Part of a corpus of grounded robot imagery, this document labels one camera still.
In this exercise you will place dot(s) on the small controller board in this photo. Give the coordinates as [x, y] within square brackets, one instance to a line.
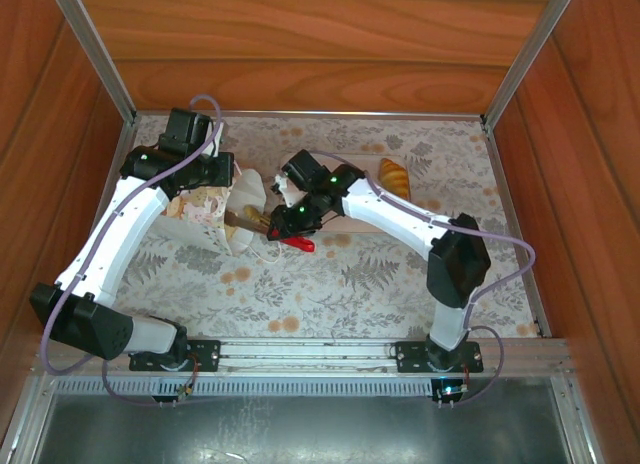
[182, 391]
[447, 390]

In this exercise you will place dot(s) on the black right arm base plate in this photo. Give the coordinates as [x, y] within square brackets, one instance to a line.
[407, 356]

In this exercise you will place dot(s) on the aluminium side rail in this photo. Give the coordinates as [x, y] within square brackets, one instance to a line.
[502, 184]
[122, 144]

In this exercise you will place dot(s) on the aluminium frame post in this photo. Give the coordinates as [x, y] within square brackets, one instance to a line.
[530, 49]
[90, 49]

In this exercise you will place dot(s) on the animal print paper bag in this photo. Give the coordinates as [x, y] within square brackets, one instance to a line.
[200, 211]

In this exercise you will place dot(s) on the long aluminium table edge rail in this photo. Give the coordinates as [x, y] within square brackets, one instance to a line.
[310, 115]

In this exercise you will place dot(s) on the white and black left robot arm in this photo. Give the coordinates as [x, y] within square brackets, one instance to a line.
[120, 229]

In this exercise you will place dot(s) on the small left controller board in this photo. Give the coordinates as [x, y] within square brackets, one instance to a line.
[182, 391]

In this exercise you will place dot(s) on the golden fake croissant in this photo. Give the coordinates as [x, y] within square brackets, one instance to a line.
[394, 176]

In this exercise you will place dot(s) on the floral print tablecloth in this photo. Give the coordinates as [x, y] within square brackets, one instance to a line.
[310, 284]

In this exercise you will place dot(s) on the yellow ridged fake bread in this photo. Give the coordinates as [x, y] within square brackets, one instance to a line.
[252, 214]

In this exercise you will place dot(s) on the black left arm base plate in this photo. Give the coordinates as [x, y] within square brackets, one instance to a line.
[205, 356]

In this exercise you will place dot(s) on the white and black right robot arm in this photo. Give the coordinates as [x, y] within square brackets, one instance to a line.
[395, 209]

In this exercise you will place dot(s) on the small right controller board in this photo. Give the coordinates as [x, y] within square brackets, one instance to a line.
[447, 390]

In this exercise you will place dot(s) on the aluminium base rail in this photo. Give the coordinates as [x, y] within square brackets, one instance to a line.
[300, 354]

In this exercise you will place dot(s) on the grey metal sheet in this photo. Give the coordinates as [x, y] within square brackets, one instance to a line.
[300, 429]

